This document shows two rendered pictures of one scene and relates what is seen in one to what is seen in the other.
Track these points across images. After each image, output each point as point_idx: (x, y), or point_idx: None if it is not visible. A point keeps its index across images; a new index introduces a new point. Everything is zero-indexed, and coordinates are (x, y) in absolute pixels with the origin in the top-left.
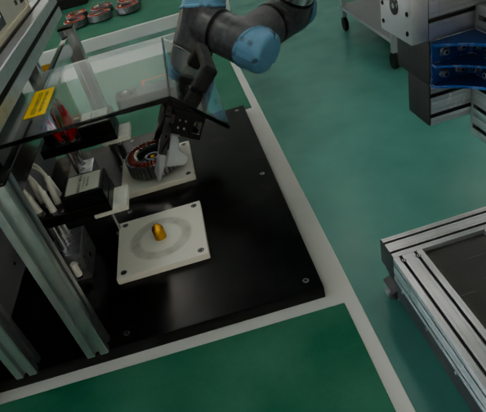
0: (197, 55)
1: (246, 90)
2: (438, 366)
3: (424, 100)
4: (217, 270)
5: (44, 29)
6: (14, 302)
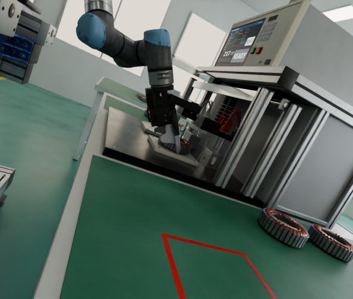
0: None
1: (84, 174)
2: None
3: None
4: (138, 121)
5: (243, 74)
6: None
